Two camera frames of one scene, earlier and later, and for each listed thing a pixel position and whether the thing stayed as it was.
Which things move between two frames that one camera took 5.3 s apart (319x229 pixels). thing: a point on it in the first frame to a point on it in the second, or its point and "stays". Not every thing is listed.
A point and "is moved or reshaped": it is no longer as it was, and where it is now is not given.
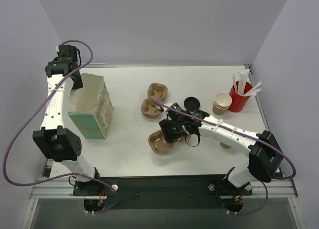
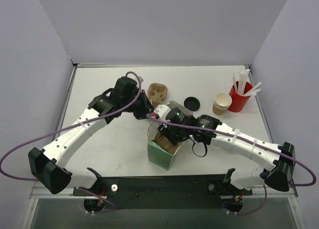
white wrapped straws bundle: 239,78 stays
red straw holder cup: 239,101 stays
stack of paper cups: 222,102 stays
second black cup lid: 191,103 stays
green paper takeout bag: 90,107 to 158,154
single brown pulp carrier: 158,143 is moved or reshaped
